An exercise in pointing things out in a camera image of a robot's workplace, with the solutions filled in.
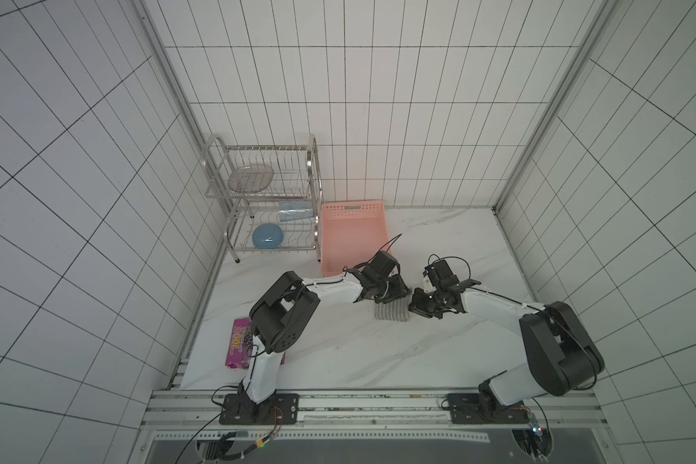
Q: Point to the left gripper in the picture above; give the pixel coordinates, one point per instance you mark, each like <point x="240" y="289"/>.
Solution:
<point x="398" y="293"/>

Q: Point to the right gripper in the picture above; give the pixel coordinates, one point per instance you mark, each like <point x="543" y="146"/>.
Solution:
<point x="427" y="304"/>

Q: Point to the grey striped dishcloth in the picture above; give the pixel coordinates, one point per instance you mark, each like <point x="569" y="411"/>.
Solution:
<point x="394" y="311"/>

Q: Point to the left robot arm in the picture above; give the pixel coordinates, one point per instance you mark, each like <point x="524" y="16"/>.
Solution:
<point x="280" y="316"/>

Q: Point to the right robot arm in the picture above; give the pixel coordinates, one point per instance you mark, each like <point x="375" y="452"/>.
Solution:
<point x="560" y="354"/>

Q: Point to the pink plastic basket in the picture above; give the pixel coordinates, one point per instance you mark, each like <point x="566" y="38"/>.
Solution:
<point x="351" y="233"/>

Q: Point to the light blue container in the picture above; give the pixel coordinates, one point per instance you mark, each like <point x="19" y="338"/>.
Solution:
<point x="293" y="210"/>

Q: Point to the blue bowl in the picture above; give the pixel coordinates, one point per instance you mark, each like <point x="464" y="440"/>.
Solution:
<point x="267" y="236"/>

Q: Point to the metal dish rack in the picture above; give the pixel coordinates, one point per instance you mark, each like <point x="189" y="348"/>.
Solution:
<point x="297" y="177"/>

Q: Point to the purple snack packet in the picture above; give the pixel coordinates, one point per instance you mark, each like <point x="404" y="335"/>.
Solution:
<point x="240" y="353"/>

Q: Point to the clear glass plate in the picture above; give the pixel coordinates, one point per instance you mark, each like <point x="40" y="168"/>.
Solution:
<point x="249" y="179"/>

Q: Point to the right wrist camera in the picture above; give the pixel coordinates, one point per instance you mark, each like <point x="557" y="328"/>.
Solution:
<point x="439" y="275"/>

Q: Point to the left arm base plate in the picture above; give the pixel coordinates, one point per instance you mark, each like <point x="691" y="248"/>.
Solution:
<point x="239" y="409"/>

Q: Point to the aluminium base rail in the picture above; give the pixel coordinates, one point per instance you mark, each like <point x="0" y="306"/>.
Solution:
<point x="364" y="414"/>

